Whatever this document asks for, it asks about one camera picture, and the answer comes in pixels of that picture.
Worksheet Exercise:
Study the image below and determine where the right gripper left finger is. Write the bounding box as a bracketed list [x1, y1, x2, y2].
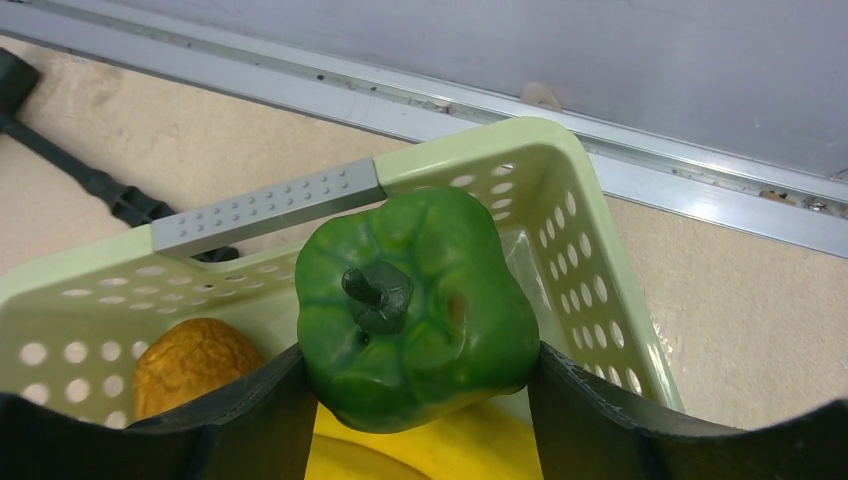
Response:
[1, 346, 317, 479]

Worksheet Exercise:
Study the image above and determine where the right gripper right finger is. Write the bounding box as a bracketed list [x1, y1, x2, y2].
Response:
[528, 344, 847, 480]

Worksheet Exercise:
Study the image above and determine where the green bell pepper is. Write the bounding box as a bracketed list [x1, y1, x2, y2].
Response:
[295, 186, 540, 434]

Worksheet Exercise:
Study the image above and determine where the yellow banana bunch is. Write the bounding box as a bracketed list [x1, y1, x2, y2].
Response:
[305, 403, 543, 480]

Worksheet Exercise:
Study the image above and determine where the brown kiwi fruit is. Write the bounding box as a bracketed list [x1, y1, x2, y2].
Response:
[133, 317, 265, 420]

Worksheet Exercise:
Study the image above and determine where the light green plastic basket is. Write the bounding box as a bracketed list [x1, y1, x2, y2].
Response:
[1, 117, 682, 428]

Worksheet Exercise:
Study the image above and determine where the aluminium table rail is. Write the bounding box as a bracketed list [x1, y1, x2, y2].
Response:
[1, 1, 847, 257]

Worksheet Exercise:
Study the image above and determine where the black T-handle tool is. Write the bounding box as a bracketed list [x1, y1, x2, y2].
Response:
[0, 47, 241, 264]

